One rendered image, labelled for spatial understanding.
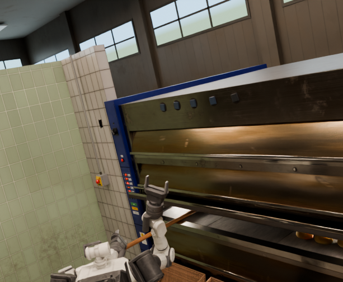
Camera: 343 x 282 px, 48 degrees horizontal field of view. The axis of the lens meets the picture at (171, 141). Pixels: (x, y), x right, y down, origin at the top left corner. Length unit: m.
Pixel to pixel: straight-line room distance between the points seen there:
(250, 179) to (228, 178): 0.18
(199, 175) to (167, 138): 0.35
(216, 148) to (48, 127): 1.88
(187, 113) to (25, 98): 1.72
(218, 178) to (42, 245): 1.97
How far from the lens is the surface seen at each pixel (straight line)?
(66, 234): 3.84
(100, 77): 3.19
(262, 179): 2.15
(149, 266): 1.94
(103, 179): 3.53
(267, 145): 2.03
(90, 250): 1.97
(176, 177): 2.69
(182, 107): 2.43
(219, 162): 2.31
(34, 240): 3.74
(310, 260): 2.17
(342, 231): 1.81
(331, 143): 1.83
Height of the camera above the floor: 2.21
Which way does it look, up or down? 9 degrees down
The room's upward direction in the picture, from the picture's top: 13 degrees counter-clockwise
